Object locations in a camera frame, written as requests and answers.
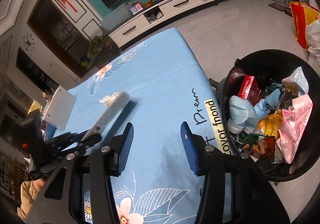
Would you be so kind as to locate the blue floral tablecloth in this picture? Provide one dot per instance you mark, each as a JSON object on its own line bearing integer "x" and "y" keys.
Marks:
{"x": 167, "y": 87}

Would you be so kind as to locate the green snack bag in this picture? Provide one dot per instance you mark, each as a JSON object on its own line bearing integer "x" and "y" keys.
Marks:
{"x": 244, "y": 138}

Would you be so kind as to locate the dark green wrapper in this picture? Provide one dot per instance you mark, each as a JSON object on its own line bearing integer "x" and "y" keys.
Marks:
{"x": 273, "y": 86}

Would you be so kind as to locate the pink plastic bag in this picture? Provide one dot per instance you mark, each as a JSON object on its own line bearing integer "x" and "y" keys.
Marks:
{"x": 292, "y": 126}

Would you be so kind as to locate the white cardboard box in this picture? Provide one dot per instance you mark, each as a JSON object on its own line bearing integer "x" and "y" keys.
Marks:
{"x": 58, "y": 110}

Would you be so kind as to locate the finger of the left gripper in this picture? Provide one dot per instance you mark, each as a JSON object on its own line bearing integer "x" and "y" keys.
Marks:
{"x": 56, "y": 143}
{"x": 77, "y": 146}

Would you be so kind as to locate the white tissue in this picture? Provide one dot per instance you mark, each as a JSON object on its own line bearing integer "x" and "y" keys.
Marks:
{"x": 108, "y": 100}

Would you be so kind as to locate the red yellow snack bag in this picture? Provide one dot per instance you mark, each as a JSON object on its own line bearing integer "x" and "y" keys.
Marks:
{"x": 261, "y": 149}

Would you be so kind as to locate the light blue quilted cloth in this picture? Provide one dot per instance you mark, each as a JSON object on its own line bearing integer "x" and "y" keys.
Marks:
{"x": 264, "y": 106}

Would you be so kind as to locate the wall clock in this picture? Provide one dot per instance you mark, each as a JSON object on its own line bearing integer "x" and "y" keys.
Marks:
{"x": 28, "y": 42}

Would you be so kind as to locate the blue white toothpaste box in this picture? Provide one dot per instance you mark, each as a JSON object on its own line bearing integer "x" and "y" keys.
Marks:
{"x": 109, "y": 114}

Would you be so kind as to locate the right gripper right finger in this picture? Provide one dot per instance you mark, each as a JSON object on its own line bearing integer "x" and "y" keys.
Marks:
{"x": 253, "y": 198}

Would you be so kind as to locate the white plastic bag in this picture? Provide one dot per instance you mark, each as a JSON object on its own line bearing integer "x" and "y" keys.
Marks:
{"x": 312, "y": 36}

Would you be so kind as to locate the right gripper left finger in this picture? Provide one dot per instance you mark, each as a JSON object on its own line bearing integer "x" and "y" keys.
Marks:
{"x": 61, "y": 198}

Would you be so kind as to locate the black trash bin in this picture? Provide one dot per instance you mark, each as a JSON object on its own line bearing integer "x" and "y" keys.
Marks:
{"x": 265, "y": 66}

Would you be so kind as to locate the red cigarette box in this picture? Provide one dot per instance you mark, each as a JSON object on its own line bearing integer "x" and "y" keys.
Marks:
{"x": 249, "y": 90}

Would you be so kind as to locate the light blue bag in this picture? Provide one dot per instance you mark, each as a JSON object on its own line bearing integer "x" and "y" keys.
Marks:
{"x": 242, "y": 116}

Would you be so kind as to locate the red yellow shopping bag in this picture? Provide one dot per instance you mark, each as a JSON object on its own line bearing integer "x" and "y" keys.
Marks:
{"x": 303, "y": 14}

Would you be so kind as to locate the grey storage box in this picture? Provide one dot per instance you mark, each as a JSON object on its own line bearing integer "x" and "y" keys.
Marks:
{"x": 116, "y": 18}

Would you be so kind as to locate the white TV cabinet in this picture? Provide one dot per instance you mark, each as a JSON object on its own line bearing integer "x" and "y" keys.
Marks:
{"x": 151, "y": 17}

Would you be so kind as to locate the white blue snack bag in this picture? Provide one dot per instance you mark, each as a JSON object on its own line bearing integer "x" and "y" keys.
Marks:
{"x": 296, "y": 82}

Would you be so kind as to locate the potted plant in planter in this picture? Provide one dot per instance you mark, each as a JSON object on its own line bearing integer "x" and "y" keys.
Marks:
{"x": 100, "y": 49}

